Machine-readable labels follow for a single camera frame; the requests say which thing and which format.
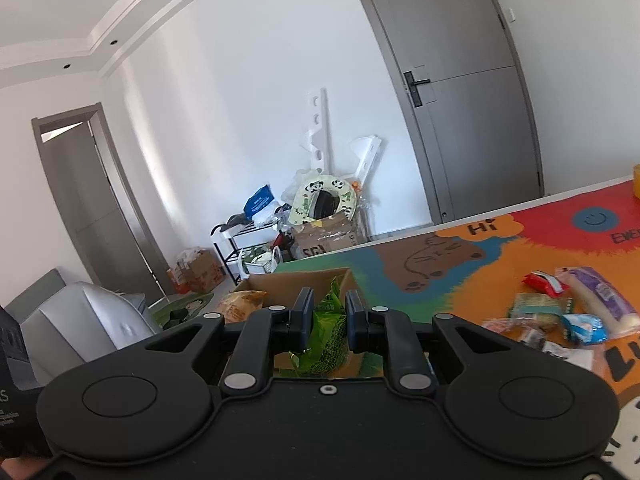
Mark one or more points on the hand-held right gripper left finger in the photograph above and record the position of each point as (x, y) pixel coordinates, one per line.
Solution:
(303, 317)

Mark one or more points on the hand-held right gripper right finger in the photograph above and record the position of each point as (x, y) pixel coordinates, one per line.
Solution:
(354, 320)

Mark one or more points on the purple and white snack packet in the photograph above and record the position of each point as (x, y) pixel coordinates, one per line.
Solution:
(602, 300)

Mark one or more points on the yellow snack packet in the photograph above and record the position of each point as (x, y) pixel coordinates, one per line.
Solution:
(240, 306)

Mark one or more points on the white shopping bag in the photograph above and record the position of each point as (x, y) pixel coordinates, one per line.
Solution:
(256, 261)

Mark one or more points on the large taped cardboard box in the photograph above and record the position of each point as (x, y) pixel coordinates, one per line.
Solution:
(325, 240)

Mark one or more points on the grey covered sofa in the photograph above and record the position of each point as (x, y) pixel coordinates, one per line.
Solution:
(85, 317)

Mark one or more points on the black metal shoe rack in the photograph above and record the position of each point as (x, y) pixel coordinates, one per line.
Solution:
(235, 247)

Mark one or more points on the small printed cardboard box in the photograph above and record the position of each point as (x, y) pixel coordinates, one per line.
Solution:
(197, 271)

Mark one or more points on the green floor rug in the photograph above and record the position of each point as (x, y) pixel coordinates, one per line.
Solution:
(182, 305)

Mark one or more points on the blue plastic bag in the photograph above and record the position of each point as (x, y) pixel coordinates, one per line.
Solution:
(260, 201)

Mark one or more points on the colourful cartoon play mat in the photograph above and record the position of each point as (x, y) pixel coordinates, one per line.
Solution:
(500, 270)

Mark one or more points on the green and beige snack packet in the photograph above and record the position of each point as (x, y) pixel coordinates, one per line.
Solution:
(537, 307)

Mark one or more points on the white board with holes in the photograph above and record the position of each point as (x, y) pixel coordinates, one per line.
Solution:
(318, 132)

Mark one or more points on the grey open doorway door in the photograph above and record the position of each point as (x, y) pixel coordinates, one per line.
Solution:
(100, 210)

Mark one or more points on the red snack packet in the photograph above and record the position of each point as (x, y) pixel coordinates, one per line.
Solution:
(545, 282)

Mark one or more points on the blue and white snack packet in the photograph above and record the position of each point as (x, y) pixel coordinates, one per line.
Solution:
(584, 327)

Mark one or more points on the grey room door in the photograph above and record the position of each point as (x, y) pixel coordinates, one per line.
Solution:
(450, 85)

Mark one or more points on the yellow tape roll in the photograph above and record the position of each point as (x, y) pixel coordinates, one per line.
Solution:
(636, 177)

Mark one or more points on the white plastic bracket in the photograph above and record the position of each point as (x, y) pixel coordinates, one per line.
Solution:
(367, 156)

